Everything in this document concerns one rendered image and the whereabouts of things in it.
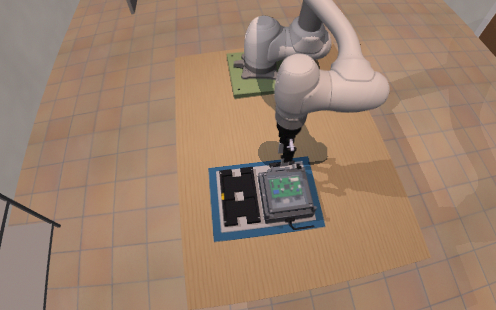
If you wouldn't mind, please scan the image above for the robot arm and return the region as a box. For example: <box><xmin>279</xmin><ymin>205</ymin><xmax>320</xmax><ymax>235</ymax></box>
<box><xmin>234</xmin><ymin>0</ymin><xmax>390</xmax><ymax>130</ymax></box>

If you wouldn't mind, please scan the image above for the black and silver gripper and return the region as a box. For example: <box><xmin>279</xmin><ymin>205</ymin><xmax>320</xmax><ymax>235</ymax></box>
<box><xmin>276</xmin><ymin>123</ymin><xmax>302</xmax><ymax>167</ymax></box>

